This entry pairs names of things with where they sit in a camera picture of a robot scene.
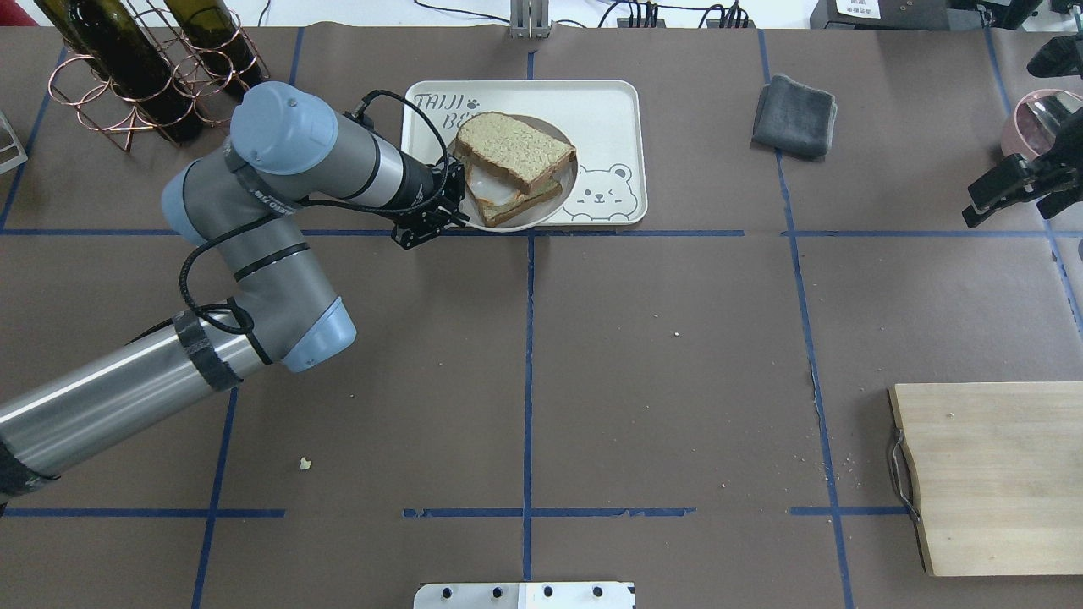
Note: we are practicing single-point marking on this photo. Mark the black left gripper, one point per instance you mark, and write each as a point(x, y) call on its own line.
point(416, 189)

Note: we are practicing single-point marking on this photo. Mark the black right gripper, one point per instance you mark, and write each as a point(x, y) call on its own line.
point(1042, 175)

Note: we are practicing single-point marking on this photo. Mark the white round plate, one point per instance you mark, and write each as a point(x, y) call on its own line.
point(539, 213)

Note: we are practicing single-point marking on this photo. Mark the bread slice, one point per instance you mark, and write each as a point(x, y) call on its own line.
point(512, 148)
point(497, 201)

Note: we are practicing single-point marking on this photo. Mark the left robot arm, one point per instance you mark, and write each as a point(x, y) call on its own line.
point(253, 291)

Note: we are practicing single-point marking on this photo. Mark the white bear tray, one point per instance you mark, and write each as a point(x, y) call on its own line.
point(601, 118)

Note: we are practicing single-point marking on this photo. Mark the pink bowl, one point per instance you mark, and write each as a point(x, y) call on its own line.
point(1036, 120)

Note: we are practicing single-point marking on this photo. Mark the grey folded cloth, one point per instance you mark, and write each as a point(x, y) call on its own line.
point(795, 118)

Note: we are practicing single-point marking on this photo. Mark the wooden cutting board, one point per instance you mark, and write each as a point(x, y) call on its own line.
point(989, 473)

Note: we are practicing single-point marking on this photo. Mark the dark wine bottle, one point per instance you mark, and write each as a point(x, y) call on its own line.
point(107, 33)
point(225, 52)

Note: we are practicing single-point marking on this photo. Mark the copper wire bottle rack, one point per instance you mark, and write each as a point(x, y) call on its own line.
point(76, 85)

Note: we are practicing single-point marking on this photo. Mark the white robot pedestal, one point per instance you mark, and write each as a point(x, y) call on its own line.
point(559, 594)

